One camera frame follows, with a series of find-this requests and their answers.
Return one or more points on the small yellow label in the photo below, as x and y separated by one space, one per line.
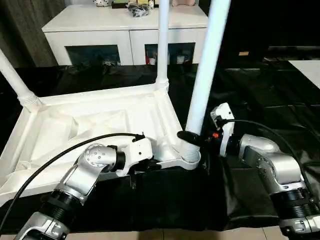
243 53

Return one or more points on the white plastic table top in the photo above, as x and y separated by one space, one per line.
100 112

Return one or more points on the bag of black items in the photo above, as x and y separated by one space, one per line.
140 10

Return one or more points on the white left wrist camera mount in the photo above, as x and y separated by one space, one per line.
140 150

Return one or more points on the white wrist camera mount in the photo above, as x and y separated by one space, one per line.
225 115
140 150

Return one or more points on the black plastic mat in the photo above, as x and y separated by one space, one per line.
262 100

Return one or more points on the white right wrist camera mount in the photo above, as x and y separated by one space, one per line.
225 115

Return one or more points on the black low cabinet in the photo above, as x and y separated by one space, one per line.
262 25

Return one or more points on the beige plush toy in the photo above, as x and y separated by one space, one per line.
183 2

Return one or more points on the white flat board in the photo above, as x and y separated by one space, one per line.
307 72

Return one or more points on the dark grey curtain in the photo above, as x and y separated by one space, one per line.
25 32

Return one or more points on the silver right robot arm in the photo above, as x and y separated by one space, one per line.
275 160

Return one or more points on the red and white container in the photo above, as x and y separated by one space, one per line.
151 60

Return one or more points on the white plastic table leg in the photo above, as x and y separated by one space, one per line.
162 50
207 75
15 77

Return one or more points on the dark frame with yellow cards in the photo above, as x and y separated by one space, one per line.
120 3

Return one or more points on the white sideboard cabinet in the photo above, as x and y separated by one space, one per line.
100 25

